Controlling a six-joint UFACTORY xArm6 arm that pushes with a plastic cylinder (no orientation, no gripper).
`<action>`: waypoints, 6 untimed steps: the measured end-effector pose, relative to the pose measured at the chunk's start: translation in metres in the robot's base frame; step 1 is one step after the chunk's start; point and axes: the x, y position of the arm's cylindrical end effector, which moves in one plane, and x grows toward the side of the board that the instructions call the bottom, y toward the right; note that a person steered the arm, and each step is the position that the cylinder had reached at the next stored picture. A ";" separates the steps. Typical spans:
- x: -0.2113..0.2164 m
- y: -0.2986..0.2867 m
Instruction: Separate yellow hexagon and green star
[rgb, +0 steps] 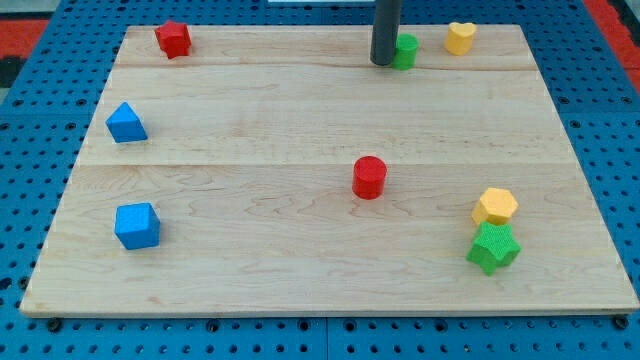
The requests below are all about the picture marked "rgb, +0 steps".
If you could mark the red cylinder block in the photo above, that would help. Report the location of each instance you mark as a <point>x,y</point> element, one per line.
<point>369,175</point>

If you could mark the blue triangle block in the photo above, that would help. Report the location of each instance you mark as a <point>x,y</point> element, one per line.
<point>124,125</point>

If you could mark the red star block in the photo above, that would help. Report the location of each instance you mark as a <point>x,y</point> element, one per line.
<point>173,39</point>

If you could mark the yellow heart block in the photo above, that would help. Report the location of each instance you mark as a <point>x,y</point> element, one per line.
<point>460,37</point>

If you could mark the light wooden board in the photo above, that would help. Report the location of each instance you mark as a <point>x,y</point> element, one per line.
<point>252,139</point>

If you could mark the green star block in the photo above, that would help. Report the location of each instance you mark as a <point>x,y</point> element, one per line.
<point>493,247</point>

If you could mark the blue cube block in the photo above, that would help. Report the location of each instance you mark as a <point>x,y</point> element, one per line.
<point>137,226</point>

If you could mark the yellow hexagon block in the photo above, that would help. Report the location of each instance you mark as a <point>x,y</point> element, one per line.
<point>496,206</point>

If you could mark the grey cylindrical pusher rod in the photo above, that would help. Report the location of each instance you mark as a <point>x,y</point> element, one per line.
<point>384,31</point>

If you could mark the green cylinder block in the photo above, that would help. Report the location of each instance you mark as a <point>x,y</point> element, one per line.
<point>406,49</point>

